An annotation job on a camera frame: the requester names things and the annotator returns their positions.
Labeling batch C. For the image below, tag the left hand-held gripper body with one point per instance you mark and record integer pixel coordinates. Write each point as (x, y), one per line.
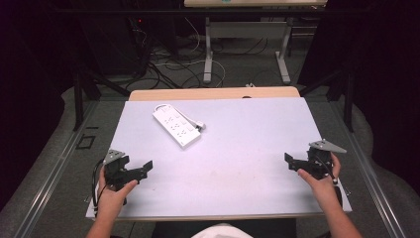
(116, 172)

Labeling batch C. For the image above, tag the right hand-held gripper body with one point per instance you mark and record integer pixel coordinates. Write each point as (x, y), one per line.
(322, 158)

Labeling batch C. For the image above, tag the person's left hand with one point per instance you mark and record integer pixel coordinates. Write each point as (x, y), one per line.
(112, 198)

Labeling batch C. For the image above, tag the person's right hand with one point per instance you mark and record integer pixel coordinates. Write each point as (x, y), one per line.
(322, 186)

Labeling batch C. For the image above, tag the white power strip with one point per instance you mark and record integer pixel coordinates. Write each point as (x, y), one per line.
(176, 129)

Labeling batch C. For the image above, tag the black metal stand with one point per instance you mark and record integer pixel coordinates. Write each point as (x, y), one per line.
(347, 99)
(79, 95)

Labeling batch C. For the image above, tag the person's dark pants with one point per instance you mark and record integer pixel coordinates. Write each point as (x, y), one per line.
(274, 228)

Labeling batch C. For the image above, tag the wooden table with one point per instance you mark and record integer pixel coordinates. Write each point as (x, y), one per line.
(211, 93)

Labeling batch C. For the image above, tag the person's white shirt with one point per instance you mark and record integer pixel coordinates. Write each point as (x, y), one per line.
(222, 232)

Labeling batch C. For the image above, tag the black computer tower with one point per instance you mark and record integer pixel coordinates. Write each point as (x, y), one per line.
(112, 43)

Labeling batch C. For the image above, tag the white desk with metal legs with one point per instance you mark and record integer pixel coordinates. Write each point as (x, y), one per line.
(247, 29)

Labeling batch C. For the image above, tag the black square floor frame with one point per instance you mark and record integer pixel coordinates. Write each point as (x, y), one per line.
(85, 142)

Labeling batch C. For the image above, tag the metal floor rail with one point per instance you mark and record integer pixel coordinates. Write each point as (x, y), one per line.
(49, 178)
(373, 185)

